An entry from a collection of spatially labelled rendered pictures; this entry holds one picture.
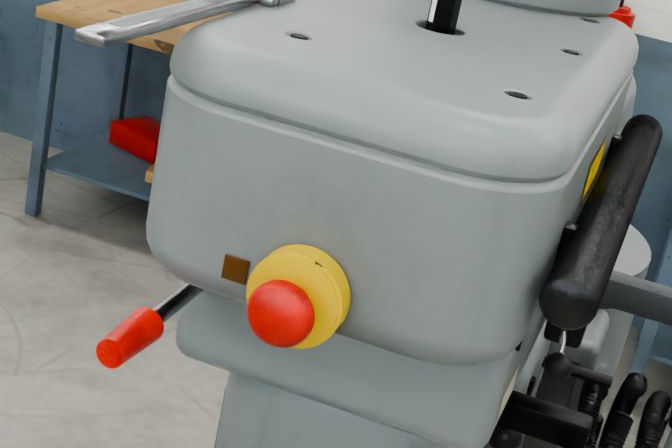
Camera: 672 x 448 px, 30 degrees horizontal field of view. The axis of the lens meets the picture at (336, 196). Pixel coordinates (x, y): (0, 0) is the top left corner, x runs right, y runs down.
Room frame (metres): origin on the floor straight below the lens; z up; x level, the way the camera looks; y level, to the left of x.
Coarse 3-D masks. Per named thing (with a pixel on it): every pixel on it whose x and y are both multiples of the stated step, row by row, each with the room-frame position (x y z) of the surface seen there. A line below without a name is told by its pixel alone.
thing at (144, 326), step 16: (192, 288) 0.78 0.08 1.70; (160, 304) 0.74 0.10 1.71; (176, 304) 0.75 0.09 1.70; (128, 320) 0.70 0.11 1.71; (144, 320) 0.70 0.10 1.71; (160, 320) 0.72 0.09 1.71; (112, 336) 0.68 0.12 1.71; (128, 336) 0.68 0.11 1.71; (144, 336) 0.69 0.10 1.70; (160, 336) 0.72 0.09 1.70; (96, 352) 0.68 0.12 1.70; (112, 352) 0.67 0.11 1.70; (128, 352) 0.68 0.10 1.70; (112, 368) 0.67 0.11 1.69
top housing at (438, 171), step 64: (320, 0) 0.91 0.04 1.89; (384, 0) 0.96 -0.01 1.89; (192, 64) 0.72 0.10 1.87; (256, 64) 0.71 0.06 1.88; (320, 64) 0.72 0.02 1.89; (384, 64) 0.75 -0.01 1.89; (448, 64) 0.79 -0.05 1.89; (512, 64) 0.83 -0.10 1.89; (576, 64) 0.87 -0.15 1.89; (192, 128) 0.71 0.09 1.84; (256, 128) 0.70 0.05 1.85; (320, 128) 0.69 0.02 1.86; (384, 128) 0.68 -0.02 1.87; (448, 128) 0.68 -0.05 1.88; (512, 128) 0.68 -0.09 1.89; (576, 128) 0.73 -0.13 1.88; (192, 192) 0.71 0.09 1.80; (256, 192) 0.70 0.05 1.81; (320, 192) 0.69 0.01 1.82; (384, 192) 0.68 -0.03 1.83; (448, 192) 0.67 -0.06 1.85; (512, 192) 0.67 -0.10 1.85; (576, 192) 0.79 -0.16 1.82; (192, 256) 0.71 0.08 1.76; (256, 256) 0.70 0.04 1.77; (384, 256) 0.68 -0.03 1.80; (448, 256) 0.67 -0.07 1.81; (512, 256) 0.68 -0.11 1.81; (384, 320) 0.67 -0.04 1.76; (448, 320) 0.67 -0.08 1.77; (512, 320) 0.69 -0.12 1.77
